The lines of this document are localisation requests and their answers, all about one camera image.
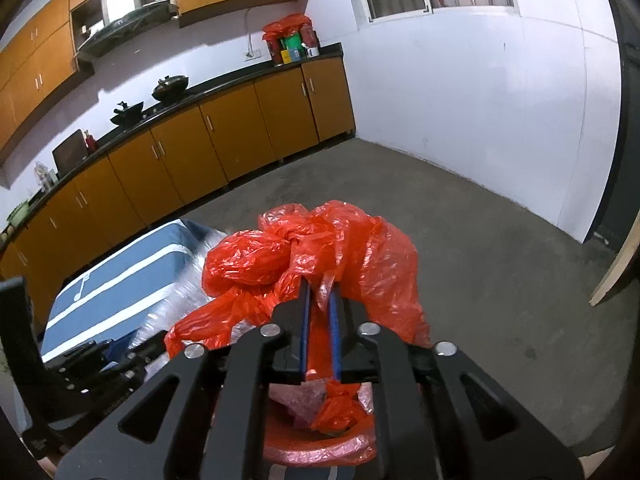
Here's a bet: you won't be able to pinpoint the blue white striped tablecloth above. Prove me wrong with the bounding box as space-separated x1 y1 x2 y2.
40 219 214 363

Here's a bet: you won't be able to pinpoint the red bag with groceries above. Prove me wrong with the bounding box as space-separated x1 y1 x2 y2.
262 13 320 66

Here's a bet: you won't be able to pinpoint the jars in plastic bag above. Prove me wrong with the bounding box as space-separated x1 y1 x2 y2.
34 162 58 193

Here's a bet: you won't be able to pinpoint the black wok left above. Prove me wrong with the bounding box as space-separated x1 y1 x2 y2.
111 102 144 128

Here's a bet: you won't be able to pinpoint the red plastic bag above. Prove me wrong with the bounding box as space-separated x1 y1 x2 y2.
310 379 374 436

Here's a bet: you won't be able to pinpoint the dark cutting board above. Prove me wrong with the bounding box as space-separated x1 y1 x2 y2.
52 129 89 177

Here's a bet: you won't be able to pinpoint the black lidded wok right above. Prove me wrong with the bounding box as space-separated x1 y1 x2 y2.
152 75 189 103

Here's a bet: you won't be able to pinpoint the range hood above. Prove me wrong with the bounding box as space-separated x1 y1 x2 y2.
70 0 178 62

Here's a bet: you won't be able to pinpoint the clear bubble wrap bag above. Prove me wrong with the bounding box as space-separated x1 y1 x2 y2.
129 230 228 348

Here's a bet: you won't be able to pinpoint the red bin liner bag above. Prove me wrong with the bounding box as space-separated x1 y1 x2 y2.
162 199 434 468

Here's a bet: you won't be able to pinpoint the upper wooden kitchen cabinets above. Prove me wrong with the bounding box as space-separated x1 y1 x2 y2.
1 0 297 159

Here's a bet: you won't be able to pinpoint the wooden kitchen cabinets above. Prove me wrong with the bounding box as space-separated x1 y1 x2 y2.
1 44 356 328
1 0 297 159

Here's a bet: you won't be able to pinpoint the lower wooden kitchen cabinets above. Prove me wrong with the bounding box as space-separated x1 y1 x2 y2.
1 44 356 328

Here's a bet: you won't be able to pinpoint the red sauce bottle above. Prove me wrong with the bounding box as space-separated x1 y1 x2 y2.
84 130 98 154

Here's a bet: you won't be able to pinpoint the green basin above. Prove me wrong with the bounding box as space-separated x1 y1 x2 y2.
6 202 29 229

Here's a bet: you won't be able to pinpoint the black countertop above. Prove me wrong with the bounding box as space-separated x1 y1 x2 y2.
1 42 344 249

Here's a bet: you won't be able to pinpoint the wall power outlet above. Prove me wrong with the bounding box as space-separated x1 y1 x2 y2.
245 49 262 62

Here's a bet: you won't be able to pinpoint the wooden board leaning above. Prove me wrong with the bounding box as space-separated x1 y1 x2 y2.
589 212 640 307

